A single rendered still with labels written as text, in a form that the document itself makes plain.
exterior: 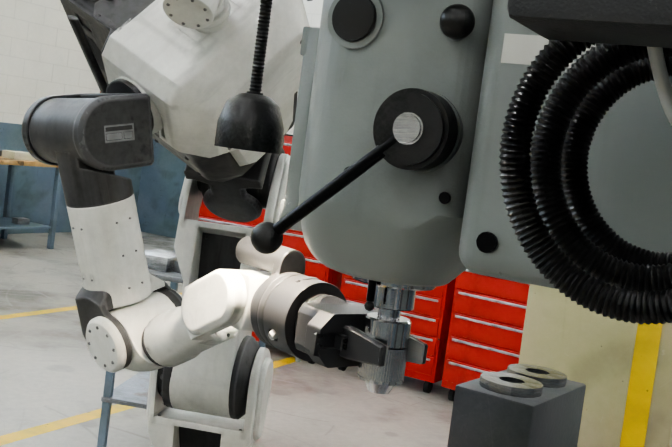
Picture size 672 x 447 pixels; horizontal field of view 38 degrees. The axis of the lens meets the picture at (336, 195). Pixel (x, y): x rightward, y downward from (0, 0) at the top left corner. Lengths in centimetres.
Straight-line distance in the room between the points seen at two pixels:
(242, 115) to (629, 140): 42
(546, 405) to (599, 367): 129
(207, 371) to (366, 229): 81
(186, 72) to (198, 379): 58
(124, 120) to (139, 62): 9
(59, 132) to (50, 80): 1002
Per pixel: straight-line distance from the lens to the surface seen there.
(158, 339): 128
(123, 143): 129
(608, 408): 272
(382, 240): 89
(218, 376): 165
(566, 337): 271
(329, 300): 104
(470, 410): 141
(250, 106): 102
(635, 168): 78
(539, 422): 140
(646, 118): 78
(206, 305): 114
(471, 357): 579
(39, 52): 1118
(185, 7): 125
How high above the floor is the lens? 143
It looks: 3 degrees down
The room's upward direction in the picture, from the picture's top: 7 degrees clockwise
